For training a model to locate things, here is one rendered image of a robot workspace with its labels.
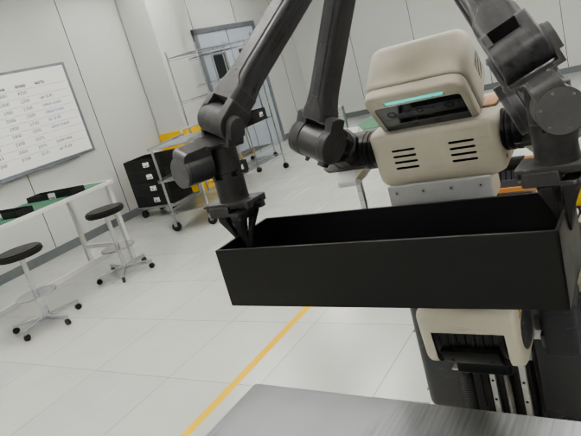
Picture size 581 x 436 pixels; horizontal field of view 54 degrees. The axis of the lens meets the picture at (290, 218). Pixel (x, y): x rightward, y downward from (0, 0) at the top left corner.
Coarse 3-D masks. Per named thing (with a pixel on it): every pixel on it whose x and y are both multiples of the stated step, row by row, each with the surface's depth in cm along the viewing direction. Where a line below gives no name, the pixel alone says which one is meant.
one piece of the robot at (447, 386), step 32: (512, 160) 157; (416, 320) 167; (544, 352) 151; (448, 384) 170; (480, 384) 164; (512, 384) 154; (544, 384) 154; (576, 384) 149; (544, 416) 158; (576, 416) 153
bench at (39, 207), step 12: (108, 180) 539; (84, 192) 511; (108, 192) 539; (24, 204) 533; (36, 204) 509; (48, 204) 486; (60, 204) 489; (72, 204) 578; (24, 216) 461; (72, 216) 579; (120, 216) 547; (0, 228) 444; (120, 228) 549; (84, 240) 587; (120, 240) 561; (132, 252) 555; (84, 264) 511; (72, 276) 497; (0, 312) 441
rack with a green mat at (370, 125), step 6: (342, 108) 315; (342, 114) 316; (366, 120) 343; (372, 120) 336; (360, 126) 326; (366, 126) 320; (372, 126) 314; (378, 126) 308; (360, 186) 327; (360, 192) 328; (360, 198) 330; (366, 204) 330
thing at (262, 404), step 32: (256, 384) 120; (224, 416) 112; (256, 416) 109; (288, 416) 106; (320, 416) 104; (352, 416) 101; (384, 416) 99; (416, 416) 96; (448, 416) 94; (480, 416) 92; (512, 416) 90
